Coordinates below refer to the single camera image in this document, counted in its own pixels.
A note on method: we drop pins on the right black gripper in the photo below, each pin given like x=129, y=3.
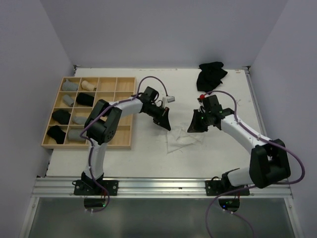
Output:
x=194, y=126

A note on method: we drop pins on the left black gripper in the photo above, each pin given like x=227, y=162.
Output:
x=162, y=119

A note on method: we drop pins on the white underwear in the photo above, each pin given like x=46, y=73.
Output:
x=178, y=137

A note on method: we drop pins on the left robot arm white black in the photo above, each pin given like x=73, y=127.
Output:
x=100, y=128

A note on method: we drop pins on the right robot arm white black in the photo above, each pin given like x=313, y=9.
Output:
x=268, y=160

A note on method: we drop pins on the black rolled underwear second row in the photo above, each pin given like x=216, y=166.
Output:
x=85, y=99

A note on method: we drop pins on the beige rolled underwear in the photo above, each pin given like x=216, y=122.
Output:
x=86, y=85

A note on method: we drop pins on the grey rolled underwear second row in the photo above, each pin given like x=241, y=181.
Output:
x=69, y=101

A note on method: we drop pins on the black rolled underwear third row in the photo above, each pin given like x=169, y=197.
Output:
x=61, y=116

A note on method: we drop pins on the grey rolled underwear top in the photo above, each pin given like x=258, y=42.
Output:
x=69, y=86

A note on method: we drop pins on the black rolled underwear bottom row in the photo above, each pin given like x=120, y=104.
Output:
x=56, y=133

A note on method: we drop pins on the wooden compartment tray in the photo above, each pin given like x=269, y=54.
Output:
x=107, y=88

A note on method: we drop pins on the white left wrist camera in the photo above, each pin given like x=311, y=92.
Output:
x=167, y=100

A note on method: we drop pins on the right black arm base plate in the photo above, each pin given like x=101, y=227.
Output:
x=215, y=187

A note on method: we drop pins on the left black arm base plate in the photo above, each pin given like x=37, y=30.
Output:
x=92, y=189

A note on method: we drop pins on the aluminium mounting rail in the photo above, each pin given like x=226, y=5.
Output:
x=62, y=187

